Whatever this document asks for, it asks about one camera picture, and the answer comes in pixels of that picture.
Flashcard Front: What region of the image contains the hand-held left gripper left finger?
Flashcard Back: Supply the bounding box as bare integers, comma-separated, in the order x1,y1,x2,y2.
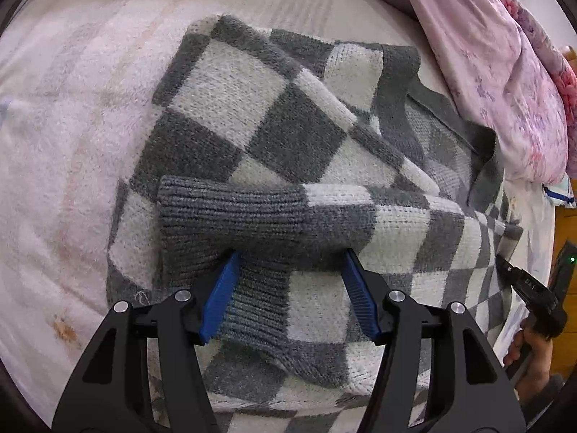
52,251,244,433

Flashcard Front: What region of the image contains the white striped fleece bed sheet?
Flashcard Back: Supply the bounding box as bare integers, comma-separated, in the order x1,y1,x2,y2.
0,0,456,429

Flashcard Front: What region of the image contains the person's right forearm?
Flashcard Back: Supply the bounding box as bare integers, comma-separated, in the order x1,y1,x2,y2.
518,372,569,429

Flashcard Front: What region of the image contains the teal white pillow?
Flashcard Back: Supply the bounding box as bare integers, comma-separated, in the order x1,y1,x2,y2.
542,174,577,209

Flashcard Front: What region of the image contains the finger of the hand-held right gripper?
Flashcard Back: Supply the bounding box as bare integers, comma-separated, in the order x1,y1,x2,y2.
496,254,568,340

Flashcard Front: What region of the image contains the grey white checkered sweater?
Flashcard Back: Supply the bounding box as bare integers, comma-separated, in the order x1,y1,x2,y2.
106,13,526,433

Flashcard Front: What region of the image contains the purple pink floral quilt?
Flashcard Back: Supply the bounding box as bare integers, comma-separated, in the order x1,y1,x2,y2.
45,0,577,185

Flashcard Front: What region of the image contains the person's right hand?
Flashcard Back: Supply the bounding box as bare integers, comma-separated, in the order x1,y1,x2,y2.
502,325,554,394

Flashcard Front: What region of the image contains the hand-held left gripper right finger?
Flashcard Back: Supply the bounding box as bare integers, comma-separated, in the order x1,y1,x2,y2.
340,249,527,433

